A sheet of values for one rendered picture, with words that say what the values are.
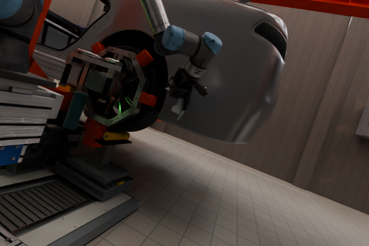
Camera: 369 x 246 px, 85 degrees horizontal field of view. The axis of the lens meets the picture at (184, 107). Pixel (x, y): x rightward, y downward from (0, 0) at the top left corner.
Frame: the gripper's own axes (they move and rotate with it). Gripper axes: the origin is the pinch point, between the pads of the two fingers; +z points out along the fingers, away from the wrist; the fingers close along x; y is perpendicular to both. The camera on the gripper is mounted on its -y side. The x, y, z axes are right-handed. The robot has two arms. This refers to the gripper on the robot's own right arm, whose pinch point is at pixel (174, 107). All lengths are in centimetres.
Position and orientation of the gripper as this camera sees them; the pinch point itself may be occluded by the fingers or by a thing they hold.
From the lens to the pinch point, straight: 89.9
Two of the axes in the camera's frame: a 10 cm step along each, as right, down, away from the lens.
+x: 2.6, 7.4, -6.2
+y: -8.4, -1.4, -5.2
